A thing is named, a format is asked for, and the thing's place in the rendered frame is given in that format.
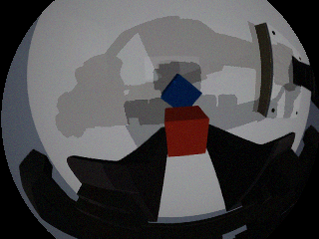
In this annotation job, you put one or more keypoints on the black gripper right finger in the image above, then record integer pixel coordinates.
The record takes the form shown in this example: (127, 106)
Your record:
(238, 162)

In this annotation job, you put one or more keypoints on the red cube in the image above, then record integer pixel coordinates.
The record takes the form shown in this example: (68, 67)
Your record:
(186, 130)

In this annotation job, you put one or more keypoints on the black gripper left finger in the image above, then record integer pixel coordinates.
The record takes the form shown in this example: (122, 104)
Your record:
(140, 173)

